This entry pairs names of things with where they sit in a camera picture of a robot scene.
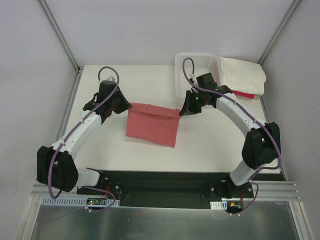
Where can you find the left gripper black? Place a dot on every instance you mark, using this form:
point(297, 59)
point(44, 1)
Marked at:
point(117, 101)

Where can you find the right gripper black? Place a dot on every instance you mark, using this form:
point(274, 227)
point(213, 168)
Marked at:
point(192, 101)

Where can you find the salmon pink t shirt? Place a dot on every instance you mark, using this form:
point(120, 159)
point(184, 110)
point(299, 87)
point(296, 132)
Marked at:
point(155, 124)

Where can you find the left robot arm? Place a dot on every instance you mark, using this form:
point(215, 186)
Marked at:
point(56, 164)

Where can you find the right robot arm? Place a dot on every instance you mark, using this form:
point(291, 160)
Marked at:
point(262, 140)

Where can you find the white perforated plastic basket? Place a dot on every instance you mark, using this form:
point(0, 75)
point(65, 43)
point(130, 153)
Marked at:
point(203, 63)

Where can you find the folded cream t shirt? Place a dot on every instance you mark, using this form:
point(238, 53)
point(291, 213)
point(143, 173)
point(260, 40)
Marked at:
point(242, 76)

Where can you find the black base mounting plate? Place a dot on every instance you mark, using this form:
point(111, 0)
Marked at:
point(160, 189)

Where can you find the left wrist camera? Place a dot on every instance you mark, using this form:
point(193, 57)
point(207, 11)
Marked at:
point(110, 78)

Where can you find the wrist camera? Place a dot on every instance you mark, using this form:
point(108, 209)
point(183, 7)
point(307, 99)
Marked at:
point(110, 78)
point(192, 77)

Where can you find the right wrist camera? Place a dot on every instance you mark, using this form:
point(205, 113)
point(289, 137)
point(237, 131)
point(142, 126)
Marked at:
point(192, 77)

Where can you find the left side aluminium rail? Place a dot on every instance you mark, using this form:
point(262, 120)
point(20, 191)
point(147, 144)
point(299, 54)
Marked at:
point(68, 106)

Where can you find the aluminium rail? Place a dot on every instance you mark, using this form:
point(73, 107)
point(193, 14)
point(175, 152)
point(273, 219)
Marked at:
point(68, 106)
point(267, 191)

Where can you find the right white cable duct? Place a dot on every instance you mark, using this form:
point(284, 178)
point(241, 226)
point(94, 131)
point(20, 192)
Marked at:
point(219, 205)

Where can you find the white cable duct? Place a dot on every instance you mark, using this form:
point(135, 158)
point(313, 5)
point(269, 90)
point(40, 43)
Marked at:
point(66, 201)
point(219, 205)

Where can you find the front aluminium rail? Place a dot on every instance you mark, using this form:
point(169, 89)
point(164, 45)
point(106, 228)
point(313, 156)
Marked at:
point(267, 191)

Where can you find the left white cable duct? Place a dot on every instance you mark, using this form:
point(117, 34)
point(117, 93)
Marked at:
point(66, 201)

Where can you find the left aluminium frame post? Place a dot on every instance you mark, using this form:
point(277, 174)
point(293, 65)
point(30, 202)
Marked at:
point(59, 34)

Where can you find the aluminium frame post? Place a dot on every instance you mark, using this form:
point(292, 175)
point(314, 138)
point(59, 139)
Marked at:
point(280, 28)
point(59, 34)

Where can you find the right aluminium frame post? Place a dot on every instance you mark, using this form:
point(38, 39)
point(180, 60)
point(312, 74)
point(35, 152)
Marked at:
point(280, 28)

